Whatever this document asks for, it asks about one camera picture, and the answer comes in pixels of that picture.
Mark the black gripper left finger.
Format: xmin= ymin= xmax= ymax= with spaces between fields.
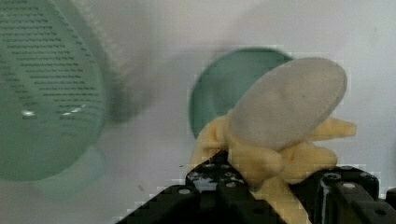
xmin=116 ymin=152 xmax=286 ymax=224

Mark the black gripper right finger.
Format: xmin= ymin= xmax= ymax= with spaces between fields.
xmin=290 ymin=166 xmax=396 ymax=224

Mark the yellow plush peeled banana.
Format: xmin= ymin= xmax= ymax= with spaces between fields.
xmin=188 ymin=58 xmax=357 ymax=224

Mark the green mug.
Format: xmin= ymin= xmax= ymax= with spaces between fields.
xmin=189 ymin=48 xmax=292 ymax=138

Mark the green plastic colander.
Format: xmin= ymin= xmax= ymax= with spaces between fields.
xmin=0 ymin=0 xmax=106 ymax=181

